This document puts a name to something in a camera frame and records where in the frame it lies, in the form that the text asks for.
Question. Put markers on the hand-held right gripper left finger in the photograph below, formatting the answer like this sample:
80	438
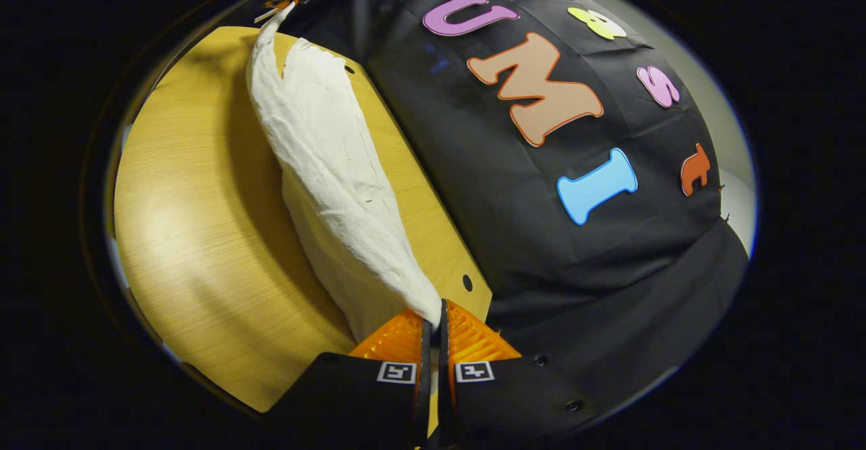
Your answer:
352	402

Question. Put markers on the white jeans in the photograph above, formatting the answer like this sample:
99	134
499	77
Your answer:
331	166

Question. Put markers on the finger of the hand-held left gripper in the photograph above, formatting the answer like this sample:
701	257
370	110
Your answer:
277	5

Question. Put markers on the black backdrop cloth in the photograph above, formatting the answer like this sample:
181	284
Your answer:
541	267

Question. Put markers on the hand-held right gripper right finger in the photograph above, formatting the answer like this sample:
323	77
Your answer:
500	399

